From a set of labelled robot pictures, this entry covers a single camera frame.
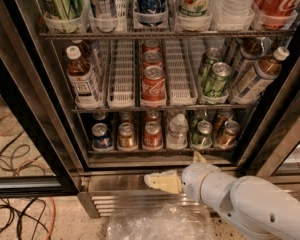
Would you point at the red cola can middle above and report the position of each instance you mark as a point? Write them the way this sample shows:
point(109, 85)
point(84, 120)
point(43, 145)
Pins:
point(152, 58)

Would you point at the steel fridge base grille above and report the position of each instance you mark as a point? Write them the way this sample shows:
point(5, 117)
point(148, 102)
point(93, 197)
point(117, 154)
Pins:
point(103, 192)

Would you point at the tea bottle right front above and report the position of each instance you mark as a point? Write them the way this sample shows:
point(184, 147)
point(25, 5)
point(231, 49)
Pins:
point(264, 71)

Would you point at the orange soda can front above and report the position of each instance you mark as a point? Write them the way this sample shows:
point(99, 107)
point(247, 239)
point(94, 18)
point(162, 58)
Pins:
point(127, 138)

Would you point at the red cola can front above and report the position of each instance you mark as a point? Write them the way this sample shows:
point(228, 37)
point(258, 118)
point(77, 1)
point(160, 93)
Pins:
point(153, 84)

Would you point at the tea bottle left behind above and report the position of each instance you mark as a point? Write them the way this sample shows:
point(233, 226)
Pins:
point(90, 50)

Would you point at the glass fridge door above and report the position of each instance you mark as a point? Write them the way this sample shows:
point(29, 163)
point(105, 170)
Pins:
point(26, 60)
point(274, 130)

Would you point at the red soda can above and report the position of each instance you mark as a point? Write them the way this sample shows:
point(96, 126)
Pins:
point(152, 116)
point(152, 135)

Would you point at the red soda can bottom front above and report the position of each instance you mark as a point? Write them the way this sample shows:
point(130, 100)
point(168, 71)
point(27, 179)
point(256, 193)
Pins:
point(152, 135)

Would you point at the silver bottle top shelf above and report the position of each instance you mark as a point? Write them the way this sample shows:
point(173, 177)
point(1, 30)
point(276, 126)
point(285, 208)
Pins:
point(104, 15)

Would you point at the clear plastic bag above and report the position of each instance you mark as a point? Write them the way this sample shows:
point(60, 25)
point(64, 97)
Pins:
point(170, 222)

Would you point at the tea bottle right behind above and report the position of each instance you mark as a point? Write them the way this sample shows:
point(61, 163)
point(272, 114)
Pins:
point(251, 49)

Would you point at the green can middle front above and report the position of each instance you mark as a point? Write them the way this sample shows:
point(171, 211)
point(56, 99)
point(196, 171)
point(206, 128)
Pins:
point(217, 79)

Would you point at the green can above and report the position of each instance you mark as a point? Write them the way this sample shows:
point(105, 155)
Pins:
point(202, 134)
point(211, 56)
point(217, 79)
point(197, 116)

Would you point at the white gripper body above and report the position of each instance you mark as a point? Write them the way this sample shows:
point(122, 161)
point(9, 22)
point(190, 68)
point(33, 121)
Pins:
point(196, 179)

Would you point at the gold can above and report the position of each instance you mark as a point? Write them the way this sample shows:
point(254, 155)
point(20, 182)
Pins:
point(221, 116)
point(229, 133)

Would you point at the red cola can back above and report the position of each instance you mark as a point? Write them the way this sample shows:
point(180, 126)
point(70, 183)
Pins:
point(151, 45)

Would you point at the blue bottle top shelf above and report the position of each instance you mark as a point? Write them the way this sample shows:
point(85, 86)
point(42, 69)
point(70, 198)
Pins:
point(150, 12)

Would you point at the green can bottom behind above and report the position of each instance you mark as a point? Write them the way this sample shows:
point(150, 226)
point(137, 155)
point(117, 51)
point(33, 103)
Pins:
point(197, 116)

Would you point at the wire shelf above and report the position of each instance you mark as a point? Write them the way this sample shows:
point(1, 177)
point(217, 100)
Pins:
point(166, 35)
point(166, 108)

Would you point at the middle wire shelf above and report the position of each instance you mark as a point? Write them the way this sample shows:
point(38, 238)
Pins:
point(166, 108)

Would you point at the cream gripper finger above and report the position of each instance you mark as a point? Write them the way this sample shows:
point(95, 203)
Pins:
point(198, 157)
point(167, 181)

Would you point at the tea bottle left front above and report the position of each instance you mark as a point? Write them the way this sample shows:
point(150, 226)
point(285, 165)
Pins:
point(82, 78)

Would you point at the green can bottom front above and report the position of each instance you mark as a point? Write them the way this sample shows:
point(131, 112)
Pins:
point(202, 134)

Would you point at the blue soda can front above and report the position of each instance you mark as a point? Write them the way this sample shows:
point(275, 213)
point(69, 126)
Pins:
point(101, 137)

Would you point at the green bottle top shelf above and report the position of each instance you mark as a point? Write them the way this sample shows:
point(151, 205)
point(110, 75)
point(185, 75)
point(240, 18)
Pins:
point(63, 15)

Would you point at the left glass fridge door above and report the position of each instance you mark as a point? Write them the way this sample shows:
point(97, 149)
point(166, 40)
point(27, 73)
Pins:
point(26, 60)

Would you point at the top wire shelf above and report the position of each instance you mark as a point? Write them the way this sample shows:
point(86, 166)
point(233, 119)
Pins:
point(166, 35)

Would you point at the red cola bottle top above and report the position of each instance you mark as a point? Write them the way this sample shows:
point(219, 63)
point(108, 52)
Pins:
point(274, 14)

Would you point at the orange soda can behind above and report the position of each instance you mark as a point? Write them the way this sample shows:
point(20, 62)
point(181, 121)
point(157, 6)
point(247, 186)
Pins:
point(126, 117)

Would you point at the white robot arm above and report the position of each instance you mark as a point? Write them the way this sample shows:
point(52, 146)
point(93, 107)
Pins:
point(256, 207)

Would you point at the tea bottle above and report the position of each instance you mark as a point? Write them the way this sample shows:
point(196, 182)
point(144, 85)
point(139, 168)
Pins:
point(264, 71)
point(90, 50)
point(82, 78)
point(251, 49)

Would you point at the green can middle behind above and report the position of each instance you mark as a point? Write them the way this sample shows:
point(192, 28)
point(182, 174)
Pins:
point(211, 56)

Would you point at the clear water bottle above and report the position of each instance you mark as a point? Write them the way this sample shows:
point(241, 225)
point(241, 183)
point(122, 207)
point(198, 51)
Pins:
point(177, 132)

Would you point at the right glass fridge door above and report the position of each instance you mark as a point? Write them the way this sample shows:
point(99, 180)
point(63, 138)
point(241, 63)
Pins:
point(274, 130)

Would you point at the red cola can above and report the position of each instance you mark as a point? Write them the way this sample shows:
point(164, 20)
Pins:
point(152, 58)
point(153, 84)
point(151, 45)

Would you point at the blue soda can behind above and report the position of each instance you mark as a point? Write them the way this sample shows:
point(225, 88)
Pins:
point(101, 117)

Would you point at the blue soda can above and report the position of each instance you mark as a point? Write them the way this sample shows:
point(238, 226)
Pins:
point(101, 117)
point(101, 137)

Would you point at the white ribbed bottle top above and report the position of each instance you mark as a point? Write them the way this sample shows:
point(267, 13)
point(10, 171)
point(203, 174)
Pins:
point(232, 15)

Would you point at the gold can bottom front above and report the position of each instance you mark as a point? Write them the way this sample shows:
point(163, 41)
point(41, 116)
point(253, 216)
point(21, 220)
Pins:
point(229, 133)

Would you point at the red soda can bottom behind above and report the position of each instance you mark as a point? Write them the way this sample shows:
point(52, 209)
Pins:
point(152, 116)

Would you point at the gold can bottom behind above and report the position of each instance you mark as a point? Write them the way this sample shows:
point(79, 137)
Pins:
point(221, 116)

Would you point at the orange soda can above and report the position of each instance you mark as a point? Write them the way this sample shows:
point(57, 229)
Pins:
point(126, 117)
point(127, 138)

